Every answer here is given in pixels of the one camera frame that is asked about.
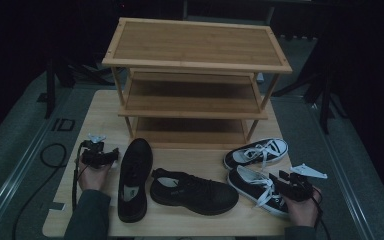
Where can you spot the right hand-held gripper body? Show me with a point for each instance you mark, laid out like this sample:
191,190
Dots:
296,190

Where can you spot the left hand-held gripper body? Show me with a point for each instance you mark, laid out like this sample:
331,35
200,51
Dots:
95,156

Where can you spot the black leather shoe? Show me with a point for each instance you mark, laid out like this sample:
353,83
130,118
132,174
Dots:
136,156
206,196

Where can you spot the black and white canvas sneaker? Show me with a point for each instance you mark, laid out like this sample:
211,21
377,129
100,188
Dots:
243,181
276,146

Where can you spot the wooden three-tier shoe rack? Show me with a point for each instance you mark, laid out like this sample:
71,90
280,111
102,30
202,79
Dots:
193,43

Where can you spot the person's left hand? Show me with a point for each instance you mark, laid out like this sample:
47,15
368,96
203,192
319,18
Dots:
93,178

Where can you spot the person's right hand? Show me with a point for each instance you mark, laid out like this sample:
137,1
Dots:
305,211

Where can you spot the black tripod legs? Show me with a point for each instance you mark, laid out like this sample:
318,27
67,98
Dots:
300,85
86,75

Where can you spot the black stand post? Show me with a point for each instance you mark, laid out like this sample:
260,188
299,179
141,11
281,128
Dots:
50,90
325,106

